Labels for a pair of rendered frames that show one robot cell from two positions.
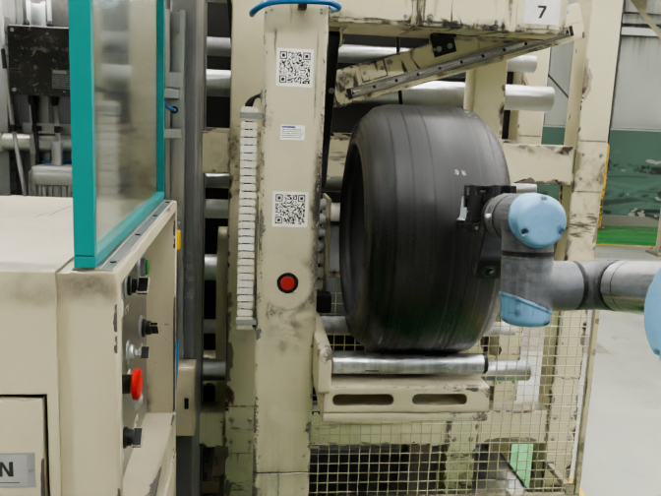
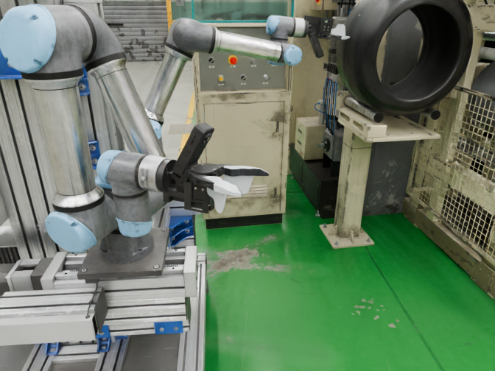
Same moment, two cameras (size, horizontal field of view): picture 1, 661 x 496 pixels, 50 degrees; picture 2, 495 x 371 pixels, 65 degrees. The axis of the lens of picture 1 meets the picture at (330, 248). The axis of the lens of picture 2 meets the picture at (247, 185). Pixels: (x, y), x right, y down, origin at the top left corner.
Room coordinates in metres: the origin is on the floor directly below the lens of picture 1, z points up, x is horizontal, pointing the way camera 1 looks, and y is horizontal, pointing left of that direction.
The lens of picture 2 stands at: (0.83, -2.04, 1.37)
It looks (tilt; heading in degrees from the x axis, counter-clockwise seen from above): 25 degrees down; 87
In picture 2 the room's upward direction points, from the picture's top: straight up
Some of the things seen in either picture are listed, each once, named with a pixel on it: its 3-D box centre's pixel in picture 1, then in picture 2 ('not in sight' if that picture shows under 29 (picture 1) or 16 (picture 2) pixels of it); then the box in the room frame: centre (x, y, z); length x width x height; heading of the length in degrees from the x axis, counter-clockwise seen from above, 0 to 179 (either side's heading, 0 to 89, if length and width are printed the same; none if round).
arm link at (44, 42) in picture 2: not in sight; (68, 139); (0.47, -1.19, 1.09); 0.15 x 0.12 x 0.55; 66
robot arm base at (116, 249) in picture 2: not in sight; (125, 233); (0.52, -1.07, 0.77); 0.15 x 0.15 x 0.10
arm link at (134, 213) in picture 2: not in sight; (138, 207); (0.61, -1.23, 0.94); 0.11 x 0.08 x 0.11; 66
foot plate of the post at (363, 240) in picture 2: not in sight; (345, 232); (1.56, 0.10, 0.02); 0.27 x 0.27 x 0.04; 7
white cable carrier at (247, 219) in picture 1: (249, 219); not in sight; (1.52, 0.18, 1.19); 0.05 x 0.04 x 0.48; 7
